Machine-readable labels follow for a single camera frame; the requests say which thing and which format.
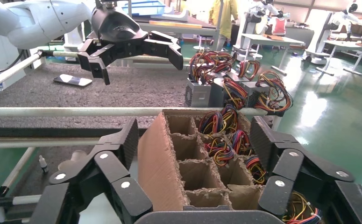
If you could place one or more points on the cardboard box with dividers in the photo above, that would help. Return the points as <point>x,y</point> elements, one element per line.
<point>157,173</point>

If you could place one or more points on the white column stand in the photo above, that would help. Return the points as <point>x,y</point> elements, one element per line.
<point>74,40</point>

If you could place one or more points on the white frame workbench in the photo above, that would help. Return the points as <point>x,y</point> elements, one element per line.
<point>180,31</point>

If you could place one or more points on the grey speckled foam mat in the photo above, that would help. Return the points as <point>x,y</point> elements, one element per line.
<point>131,89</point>

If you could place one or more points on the white work table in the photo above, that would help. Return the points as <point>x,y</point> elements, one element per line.
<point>344,46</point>
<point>270,39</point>

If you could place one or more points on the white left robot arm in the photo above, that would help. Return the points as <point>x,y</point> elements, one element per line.
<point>29,18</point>

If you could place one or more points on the white humanoid robot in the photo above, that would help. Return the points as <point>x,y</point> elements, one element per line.
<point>252,21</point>
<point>320,34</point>

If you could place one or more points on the dark shelf mat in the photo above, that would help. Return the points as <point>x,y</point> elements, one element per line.
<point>32,182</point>

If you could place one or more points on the black tube corner joint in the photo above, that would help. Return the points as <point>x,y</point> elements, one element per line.
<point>275,113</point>

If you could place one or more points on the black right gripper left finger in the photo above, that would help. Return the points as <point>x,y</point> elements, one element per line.
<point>112,167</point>

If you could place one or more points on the orange wooden board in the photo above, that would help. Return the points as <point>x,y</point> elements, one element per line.
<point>174,24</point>

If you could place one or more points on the small white dropper bottle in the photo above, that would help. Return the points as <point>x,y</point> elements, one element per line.
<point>43,167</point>

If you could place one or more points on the round base stool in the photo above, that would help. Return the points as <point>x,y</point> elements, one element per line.
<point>203,48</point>

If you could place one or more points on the person in yellow coat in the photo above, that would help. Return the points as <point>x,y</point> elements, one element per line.
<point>224,15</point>

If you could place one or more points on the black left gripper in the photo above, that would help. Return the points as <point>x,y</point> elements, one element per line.
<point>119,28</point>

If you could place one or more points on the black smartphone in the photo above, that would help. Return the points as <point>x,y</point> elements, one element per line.
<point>72,80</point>

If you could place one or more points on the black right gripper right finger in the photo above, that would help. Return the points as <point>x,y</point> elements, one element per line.
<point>289,164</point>

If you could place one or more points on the white curved shell part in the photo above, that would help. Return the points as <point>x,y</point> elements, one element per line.
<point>180,16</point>

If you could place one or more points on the beige round plastic piece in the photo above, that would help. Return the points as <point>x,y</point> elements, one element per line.
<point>72,157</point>

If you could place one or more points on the blue plastic bin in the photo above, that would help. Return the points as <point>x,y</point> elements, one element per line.
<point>143,7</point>

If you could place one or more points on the person in red vest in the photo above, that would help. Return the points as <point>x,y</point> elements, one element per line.
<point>279,26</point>

